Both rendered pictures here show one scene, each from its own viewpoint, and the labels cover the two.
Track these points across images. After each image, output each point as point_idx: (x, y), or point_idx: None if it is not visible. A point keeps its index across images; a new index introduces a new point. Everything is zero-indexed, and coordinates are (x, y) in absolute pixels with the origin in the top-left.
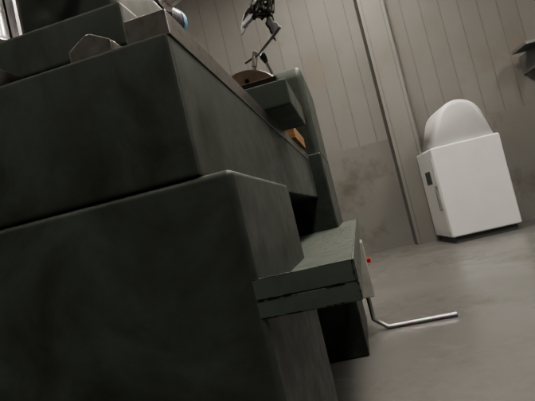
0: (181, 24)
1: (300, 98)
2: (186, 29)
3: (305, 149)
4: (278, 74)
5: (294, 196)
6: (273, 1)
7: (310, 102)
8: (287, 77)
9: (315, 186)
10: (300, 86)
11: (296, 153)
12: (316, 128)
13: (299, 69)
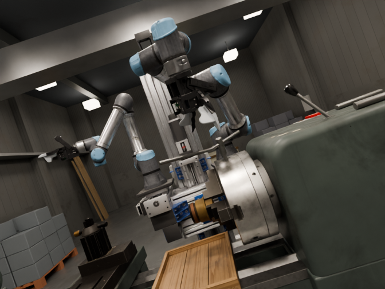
0: (215, 83)
1: (282, 192)
2: (225, 81)
3: (303, 258)
4: (265, 147)
5: None
6: (181, 98)
7: (369, 155)
8: (267, 158)
9: None
10: (278, 176)
11: None
12: (356, 216)
13: (280, 146)
